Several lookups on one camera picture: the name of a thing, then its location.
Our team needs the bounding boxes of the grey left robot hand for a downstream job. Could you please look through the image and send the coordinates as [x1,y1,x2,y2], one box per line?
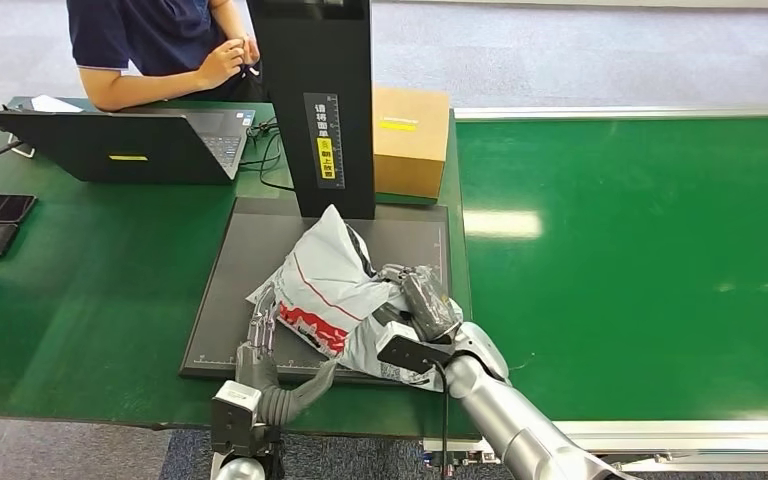
[234,283,339,409]

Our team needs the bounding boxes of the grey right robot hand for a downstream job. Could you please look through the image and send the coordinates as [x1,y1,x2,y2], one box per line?
[377,263,465,346]

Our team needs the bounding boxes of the person's right hand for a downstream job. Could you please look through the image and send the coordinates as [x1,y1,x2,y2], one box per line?
[196,38,247,91]

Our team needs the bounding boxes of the grey plastic mailer package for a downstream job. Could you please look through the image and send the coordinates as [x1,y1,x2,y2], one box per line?
[246,203,466,393]

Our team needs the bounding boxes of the black inbound scanner machine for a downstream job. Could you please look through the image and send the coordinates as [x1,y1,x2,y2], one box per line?
[178,0,457,389]

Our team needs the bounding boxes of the brown cardboard delivery box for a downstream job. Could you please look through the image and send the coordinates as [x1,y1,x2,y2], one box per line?
[370,87,452,200]

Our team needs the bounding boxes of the green conveyor belt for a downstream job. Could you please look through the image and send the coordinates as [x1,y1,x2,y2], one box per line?
[453,115,768,423]

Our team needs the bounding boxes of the black laptop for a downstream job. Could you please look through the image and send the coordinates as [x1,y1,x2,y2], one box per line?
[0,109,257,187]

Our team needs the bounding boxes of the white paper sheet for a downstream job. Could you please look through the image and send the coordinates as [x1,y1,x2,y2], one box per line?
[31,95,85,115]

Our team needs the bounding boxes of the white small stand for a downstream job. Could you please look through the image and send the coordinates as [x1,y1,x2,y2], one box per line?
[7,134,36,160]

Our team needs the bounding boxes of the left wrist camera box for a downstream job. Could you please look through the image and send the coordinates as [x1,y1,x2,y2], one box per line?
[210,380,265,458]

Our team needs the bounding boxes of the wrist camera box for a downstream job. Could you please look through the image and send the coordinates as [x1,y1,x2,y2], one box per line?
[210,380,265,458]
[377,335,455,376]

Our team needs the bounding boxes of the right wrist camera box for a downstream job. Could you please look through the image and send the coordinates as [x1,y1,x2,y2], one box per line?
[377,335,455,376]

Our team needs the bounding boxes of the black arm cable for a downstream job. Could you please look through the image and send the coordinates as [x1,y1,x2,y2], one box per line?
[431,360,453,480]

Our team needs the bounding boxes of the aluminium conveyor frame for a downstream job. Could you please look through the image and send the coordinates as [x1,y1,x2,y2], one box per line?
[422,104,768,475]

